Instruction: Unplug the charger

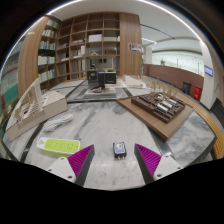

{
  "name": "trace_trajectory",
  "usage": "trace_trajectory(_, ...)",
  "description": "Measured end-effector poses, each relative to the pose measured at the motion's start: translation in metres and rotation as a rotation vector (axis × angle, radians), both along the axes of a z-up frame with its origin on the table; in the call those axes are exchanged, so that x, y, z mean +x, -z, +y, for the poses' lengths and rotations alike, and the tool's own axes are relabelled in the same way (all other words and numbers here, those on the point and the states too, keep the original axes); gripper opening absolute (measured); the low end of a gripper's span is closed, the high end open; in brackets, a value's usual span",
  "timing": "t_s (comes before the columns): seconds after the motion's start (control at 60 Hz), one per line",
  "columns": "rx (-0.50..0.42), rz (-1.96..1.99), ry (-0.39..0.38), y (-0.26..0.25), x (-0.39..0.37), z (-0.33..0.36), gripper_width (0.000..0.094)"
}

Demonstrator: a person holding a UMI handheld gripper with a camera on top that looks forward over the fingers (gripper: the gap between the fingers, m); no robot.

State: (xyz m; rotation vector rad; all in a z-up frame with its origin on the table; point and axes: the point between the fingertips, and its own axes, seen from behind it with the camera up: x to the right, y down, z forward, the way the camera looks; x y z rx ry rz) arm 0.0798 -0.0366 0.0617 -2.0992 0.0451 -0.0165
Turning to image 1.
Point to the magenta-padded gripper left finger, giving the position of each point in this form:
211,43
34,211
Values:
63,166

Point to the brown model on wooden board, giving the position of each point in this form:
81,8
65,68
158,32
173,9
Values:
156,110

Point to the short ceiling light strip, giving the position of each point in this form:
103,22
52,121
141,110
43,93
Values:
148,40

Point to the wall poster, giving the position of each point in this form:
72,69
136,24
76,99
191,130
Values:
135,47

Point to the beige cardboard architectural model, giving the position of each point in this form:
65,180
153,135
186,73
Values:
53,105

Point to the wooden cube shelf unit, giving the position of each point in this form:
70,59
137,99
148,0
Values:
93,43

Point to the black model on grey base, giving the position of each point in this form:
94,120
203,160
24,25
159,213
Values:
101,80

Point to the blue wall screen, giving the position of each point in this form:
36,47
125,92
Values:
208,70

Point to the white and green power strip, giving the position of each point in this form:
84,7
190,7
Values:
60,146

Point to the white architectural model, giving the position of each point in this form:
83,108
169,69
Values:
133,81

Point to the small black charger block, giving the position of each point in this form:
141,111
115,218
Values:
119,149

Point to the dark bookshelf with books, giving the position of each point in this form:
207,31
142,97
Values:
46,56

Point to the curved ceiling light strip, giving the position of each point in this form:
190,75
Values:
173,15

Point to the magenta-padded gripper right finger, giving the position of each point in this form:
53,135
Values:
165,165

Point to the tall bookshelf with colourful books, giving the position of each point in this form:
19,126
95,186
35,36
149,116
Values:
8,90

